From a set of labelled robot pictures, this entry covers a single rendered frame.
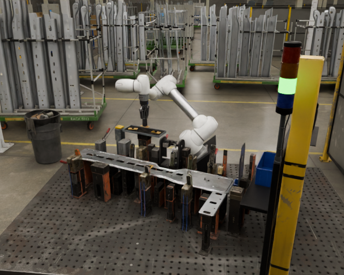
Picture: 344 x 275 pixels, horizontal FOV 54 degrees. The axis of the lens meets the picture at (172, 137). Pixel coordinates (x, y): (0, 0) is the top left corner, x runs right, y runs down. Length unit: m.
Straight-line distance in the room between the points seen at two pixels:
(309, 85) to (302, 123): 0.17
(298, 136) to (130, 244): 1.34
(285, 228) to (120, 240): 1.12
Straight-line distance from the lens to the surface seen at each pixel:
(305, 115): 1.62
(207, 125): 3.14
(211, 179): 2.53
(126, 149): 2.90
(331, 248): 2.58
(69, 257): 2.39
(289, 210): 1.84
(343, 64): 5.13
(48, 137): 5.10
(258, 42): 9.53
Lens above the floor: 2.23
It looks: 22 degrees down
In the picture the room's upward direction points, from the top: straight up
